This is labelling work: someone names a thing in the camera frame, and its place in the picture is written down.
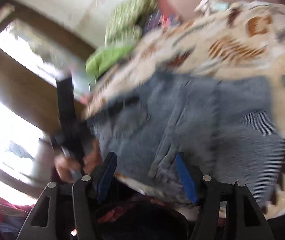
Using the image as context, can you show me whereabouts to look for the blue denim jeans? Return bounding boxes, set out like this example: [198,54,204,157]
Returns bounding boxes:
[92,72,285,205]

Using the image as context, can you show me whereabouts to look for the person left hand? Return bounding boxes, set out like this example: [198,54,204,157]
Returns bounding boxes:
[54,139,103,183]

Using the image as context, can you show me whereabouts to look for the stained glass wooden door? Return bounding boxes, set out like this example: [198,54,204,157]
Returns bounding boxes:
[0,0,95,201]

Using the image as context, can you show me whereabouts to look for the green patterned folded quilt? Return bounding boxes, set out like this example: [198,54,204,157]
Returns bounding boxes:
[85,0,158,79]

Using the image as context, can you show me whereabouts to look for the red blue small box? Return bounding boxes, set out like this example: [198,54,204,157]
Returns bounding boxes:
[158,14,181,28]

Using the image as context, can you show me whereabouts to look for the leaf pattern beige blanket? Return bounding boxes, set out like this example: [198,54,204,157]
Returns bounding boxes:
[86,3,285,219]

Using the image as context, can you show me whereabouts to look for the white glove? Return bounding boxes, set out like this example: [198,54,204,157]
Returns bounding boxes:
[194,0,229,16]

